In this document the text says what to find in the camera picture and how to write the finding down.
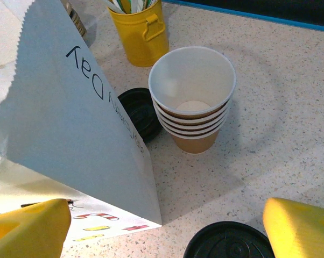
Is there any stack of pulp cup carriers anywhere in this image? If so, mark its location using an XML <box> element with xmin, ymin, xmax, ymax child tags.
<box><xmin>60</xmin><ymin>0</ymin><xmax>87</xmax><ymax>38</ymax></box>

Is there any black plastic cup lid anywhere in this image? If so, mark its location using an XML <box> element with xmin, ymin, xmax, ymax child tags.
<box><xmin>182</xmin><ymin>221</ymin><xmax>276</xmax><ymax>258</ymax></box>

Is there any yellow metal bucket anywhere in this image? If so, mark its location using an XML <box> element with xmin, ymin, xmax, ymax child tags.
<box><xmin>107</xmin><ymin>0</ymin><xmax>170</xmax><ymax>68</ymax></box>

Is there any white printed paper bag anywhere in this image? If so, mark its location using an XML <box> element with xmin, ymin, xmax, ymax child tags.
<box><xmin>0</xmin><ymin>0</ymin><xmax>163</xmax><ymax>252</ymax></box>

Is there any green wrapped straw folded tip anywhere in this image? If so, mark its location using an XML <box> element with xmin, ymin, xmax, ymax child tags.
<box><xmin>118</xmin><ymin>0</ymin><xmax>135</xmax><ymax>13</ymax></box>

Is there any clear wrapped straw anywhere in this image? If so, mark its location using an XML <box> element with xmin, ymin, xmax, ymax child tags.
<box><xmin>105</xmin><ymin>0</ymin><xmax>124</xmax><ymax>13</ymax></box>

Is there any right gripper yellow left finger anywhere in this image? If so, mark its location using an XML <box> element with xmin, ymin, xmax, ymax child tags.
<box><xmin>0</xmin><ymin>198</ymin><xmax>72</xmax><ymax>258</ymax></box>

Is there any stack of black cup lids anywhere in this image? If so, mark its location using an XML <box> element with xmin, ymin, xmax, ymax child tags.
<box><xmin>117</xmin><ymin>87</ymin><xmax>163</xmax><ymax>143</ymax></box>

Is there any stack of brown paper cups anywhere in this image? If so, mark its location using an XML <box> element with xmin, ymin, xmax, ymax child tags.
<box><xmin>147</xmin><ymin>46</ymin><xmax>237</xmax><ymax>155</ymax></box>

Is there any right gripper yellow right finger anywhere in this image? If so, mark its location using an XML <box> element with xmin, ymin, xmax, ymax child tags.
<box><xmin>263</xmin><ymin>197</ymin><xmax>324</xmax><ymax>258</ymax></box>

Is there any white paper wrapped straw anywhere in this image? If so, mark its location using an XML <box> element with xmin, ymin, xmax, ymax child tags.
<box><xmin>132</xmin><ymin>0</ymin><xmax>155</xmax><ymax>12</ymax></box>

